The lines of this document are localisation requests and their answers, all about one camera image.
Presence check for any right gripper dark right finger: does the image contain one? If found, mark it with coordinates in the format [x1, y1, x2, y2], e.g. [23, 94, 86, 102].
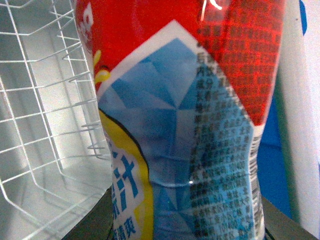
[262, 196, 319, 240]

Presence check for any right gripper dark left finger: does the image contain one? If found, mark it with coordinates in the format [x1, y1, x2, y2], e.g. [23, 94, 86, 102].
[62, 187, 114, 240]

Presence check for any red blue drink bottle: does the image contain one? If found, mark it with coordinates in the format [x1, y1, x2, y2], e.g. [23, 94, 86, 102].
[74, 0, 286, 240]

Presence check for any white wire basket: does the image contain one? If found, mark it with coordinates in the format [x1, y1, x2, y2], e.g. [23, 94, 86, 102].
[0, 0, 111, 240]

